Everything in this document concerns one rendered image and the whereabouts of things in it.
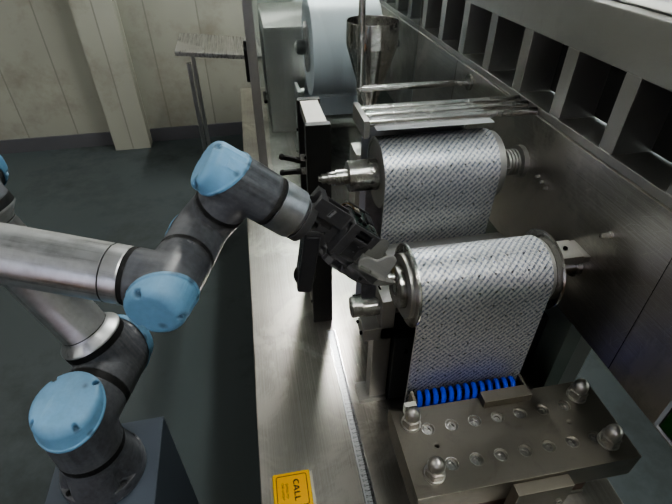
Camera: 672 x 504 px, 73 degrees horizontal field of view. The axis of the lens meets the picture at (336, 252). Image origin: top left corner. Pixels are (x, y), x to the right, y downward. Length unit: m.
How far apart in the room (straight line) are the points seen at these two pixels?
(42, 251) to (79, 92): 4.03
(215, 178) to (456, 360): 0.55
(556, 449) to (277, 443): 0.52
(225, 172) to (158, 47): 3.82
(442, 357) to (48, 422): 0.67
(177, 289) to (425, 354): 0.47
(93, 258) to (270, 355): 0.64
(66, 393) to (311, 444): 0.46
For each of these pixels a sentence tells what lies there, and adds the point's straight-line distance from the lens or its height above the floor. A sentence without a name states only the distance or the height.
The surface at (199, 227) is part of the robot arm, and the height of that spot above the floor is 1.44.
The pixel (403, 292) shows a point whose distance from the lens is 0.77.
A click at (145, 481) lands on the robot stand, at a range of 1.05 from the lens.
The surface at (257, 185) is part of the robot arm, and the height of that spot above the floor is 1.49.
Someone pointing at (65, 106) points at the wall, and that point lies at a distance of 4.71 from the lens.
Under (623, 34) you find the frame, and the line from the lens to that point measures 0.87.
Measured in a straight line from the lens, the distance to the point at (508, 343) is 0.92.
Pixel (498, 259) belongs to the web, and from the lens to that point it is 0.81.
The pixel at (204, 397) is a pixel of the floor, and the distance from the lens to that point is 2.24.
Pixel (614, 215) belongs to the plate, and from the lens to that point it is 0.86.
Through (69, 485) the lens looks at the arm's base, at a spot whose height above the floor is 0.96.
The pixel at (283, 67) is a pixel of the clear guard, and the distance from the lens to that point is 1.60.
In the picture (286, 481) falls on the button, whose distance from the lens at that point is 0.96.
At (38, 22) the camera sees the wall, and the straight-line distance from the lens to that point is 4.55.
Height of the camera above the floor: 1.78
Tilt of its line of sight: 38 degrees down
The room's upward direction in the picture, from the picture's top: straight up
